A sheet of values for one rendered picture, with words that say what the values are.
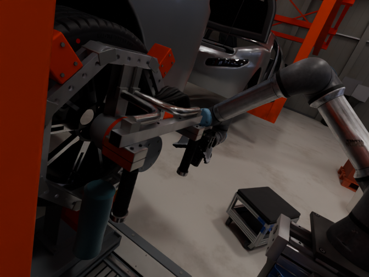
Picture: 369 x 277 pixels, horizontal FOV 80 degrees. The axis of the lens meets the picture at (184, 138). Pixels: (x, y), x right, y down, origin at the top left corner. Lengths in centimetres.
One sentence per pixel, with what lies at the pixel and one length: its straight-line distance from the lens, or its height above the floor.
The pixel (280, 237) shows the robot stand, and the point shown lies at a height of 77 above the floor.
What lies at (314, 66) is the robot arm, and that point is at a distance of 80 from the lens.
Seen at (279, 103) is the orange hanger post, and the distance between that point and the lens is 416.
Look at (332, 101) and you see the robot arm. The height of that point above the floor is 117.
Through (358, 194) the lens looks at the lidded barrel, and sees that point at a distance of 354.
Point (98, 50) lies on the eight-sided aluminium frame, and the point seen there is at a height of 110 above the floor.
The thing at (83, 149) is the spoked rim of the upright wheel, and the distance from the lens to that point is 86.
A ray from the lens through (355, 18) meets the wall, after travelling 1514.
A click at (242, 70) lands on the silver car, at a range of 324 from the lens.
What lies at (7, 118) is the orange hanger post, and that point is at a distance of 19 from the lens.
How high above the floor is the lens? 117
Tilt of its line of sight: 21 degrees down
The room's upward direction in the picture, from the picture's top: 19 degrees clockwise
